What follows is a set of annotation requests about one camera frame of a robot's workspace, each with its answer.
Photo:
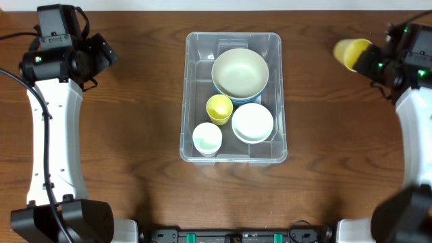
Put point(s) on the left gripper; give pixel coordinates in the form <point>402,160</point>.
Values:
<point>106,56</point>

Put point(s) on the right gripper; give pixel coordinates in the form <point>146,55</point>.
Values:
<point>364,63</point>

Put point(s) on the yellow cup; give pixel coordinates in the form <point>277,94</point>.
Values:
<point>347,51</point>
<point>219,108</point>

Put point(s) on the cream beige bowl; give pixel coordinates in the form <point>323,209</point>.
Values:
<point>240,73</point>

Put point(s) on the white small bowl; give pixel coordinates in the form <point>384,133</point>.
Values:
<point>252,123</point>

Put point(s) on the cream white cup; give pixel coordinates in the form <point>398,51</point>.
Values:
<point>207,136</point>

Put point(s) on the light blue cup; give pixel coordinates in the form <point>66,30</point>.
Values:
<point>208,153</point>

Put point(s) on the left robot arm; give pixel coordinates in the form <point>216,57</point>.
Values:
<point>61,60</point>

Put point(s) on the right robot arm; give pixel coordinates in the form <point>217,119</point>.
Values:
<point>404,66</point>

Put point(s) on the clear plastic storage container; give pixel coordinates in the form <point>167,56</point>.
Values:
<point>202,49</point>

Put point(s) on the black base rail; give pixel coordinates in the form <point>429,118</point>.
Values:
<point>300,232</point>

